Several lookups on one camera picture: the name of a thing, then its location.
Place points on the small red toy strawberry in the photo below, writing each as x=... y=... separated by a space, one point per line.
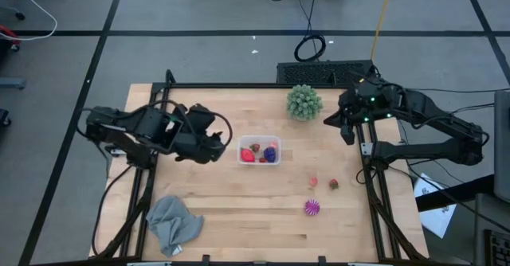
x=263 y=160

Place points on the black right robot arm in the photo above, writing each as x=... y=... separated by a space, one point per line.
x=422 y=150

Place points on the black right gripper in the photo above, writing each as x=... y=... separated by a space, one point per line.
x=354 y=104

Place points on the black perforated computer case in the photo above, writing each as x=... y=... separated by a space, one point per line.
x=318 y=73

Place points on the grey furniture foot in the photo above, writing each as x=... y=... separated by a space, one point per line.
x=12 y=83

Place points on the green potted plant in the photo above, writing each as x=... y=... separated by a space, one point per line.
x=304 y=102

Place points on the large red toy fruit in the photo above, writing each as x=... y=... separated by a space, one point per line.
x=247 y=155

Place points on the small pink toy fruit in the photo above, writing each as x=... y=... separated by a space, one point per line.
x=313 y=181

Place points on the black keyboard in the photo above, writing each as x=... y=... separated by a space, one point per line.
x=498 y=248

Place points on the black floor bar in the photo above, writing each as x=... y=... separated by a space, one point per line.
x=458 y=194

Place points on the black aluminium table frame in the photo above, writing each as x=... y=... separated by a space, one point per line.
x=259 y=85

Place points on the white paper sheet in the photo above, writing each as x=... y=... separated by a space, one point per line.
x=438 y=218

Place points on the clear plastic tupperware container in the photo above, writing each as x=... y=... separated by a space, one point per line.
x=259 y=138

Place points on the purple toy grapes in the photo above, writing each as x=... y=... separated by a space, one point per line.
x=270 y=155

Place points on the red cart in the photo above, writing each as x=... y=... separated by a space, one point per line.
x=7 y=39

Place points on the purple white striped ball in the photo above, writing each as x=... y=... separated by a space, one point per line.
x=312 y=207

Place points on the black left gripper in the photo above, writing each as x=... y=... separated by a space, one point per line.
x=195 y=148

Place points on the grey cloth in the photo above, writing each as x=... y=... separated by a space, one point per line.
x=173 y=222

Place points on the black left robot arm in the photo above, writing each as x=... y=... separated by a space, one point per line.
x=147 y=124

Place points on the red toy strawberry green leaves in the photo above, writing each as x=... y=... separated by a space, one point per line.
x=334 y=184
x=255 y=147

